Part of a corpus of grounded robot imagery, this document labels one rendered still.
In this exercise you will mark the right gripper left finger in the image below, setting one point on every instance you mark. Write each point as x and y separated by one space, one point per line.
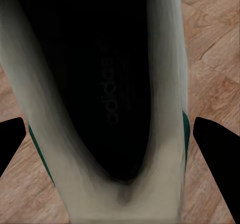
12 134

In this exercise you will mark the gym shoe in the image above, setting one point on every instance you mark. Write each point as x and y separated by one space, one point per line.
103 87

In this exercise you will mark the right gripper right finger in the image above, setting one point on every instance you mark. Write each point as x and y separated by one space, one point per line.
220 148

